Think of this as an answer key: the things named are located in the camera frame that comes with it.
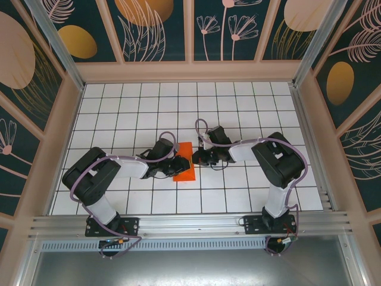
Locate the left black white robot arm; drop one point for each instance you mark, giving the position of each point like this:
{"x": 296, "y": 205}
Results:
{"x": 89, "y": 175}

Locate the long aluminium mounting rail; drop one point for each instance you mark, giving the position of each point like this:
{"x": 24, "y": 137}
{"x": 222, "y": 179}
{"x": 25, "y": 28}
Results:
{"x": 193, "y": 223}

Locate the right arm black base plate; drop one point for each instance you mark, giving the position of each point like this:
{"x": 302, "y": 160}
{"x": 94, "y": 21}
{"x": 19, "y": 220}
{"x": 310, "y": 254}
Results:
{"x": 253, "y": 225}

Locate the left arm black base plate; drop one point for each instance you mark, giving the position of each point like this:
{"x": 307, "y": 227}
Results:
{"x": 131, "y": 226}

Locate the aluminium table side rail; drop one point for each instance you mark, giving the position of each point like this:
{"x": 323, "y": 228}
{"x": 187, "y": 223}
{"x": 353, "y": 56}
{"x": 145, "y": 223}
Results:
{"x": 305, "y": 125}

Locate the aluminium corner post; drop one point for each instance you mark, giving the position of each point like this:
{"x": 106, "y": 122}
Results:
{"x": 315, "y": 44}
{"x": 59, "y": 50}

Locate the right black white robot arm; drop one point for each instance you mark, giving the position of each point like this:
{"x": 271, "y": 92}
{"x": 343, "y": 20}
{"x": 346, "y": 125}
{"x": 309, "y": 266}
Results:
{"x": 279, "y": 161}

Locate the grey metal sheet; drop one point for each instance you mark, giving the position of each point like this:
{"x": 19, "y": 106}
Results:
{"x": 190, "y": 271}

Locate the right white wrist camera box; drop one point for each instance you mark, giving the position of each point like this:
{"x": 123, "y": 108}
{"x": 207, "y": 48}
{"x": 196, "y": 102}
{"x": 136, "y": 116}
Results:
{"x": 205, "y": 138}

